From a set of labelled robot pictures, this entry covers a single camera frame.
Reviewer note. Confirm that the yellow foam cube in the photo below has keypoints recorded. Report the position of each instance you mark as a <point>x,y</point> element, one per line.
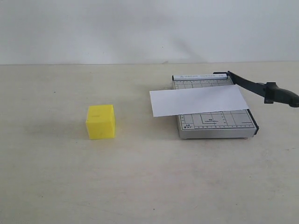
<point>100,122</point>

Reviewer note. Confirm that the grey paper cutter base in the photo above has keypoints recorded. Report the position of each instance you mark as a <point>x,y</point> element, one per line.
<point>213,125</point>

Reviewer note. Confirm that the black cutter blade handle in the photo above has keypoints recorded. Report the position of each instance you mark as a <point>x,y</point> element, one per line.
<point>269,91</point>

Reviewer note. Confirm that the white paper sheet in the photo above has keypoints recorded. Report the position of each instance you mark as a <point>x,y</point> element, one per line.
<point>197,100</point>

